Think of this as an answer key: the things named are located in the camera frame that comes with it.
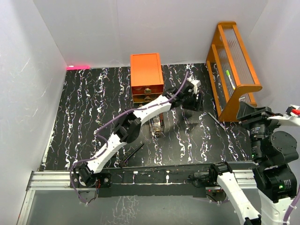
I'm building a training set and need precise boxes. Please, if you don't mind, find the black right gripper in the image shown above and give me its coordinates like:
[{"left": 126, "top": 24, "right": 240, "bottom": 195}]
[{"left": 236, "top": 100, "right": 282, "bottom": 161}]

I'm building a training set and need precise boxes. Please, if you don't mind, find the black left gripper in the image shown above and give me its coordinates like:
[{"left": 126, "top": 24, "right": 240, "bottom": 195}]
[{"left": 181, "top": 91, "right": 203, "bottom": 112}]

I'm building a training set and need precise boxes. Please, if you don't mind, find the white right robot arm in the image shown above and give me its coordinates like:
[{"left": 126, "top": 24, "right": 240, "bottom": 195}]
[{"left": 209, "top": 102, "right": 300, "bottom": 225}]

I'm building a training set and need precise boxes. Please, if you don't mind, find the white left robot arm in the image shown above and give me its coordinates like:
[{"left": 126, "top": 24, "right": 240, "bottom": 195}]
[{"left": 69, "top": 80, "right": 201, "bottom": 187}]

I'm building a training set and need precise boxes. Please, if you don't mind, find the small black makeup brush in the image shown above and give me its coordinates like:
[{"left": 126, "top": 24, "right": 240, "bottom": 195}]
[{"left": 119, "top": 143, "right": 144, "bottom": 168}]

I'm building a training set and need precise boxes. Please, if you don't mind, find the dark eyeliner pencil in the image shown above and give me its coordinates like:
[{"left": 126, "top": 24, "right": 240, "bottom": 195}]
[{"left": 207, "top": 112, "right": 226, "bottom": 130}]

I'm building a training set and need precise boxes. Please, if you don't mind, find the orange wooden shelf rack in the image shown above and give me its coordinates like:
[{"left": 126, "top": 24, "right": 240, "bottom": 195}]
[{"left": 206, "top": 21, "right": 262, "bottom": 122}]

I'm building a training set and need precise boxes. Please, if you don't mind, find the green marker pen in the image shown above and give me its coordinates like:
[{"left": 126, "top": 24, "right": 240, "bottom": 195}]
[{"left": 225, "top": 70, "right": 235, "bottom": 90}]

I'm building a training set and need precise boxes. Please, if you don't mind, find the orange drawer cabinet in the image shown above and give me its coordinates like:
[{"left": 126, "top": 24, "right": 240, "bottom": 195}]
[{"left": 130, "top": 53, "right": 164, "bottom": 108}]

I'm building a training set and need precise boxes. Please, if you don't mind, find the pink tape strip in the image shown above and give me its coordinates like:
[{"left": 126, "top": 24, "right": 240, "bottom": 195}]
[{"left": 66, "top": 66, "right": 90, "bottom": 71}]

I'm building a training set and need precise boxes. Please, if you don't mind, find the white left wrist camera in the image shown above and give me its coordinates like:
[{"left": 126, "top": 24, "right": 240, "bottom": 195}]
[{"left": 187, "top": 78, "right": 201, "bottom": 94}]

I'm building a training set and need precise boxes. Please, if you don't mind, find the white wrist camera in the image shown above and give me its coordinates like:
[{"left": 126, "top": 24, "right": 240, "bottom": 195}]
[
  {"left": 187, "top": 78, "right": 201, "bottom": 94},
  {"left": 268, "top": 105, "right": 300, "bottom": 127}
]

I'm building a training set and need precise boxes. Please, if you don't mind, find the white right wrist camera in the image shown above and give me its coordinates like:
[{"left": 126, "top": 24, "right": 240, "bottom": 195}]
[{"left": 268, "top": 105, "right": 300, "bottom": 127}]

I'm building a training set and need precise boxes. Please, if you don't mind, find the aluminium mounting rail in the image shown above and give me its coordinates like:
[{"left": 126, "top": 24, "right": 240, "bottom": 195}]
[{"left": 17, "top": 167, "right": 262, "bottom": 225}]

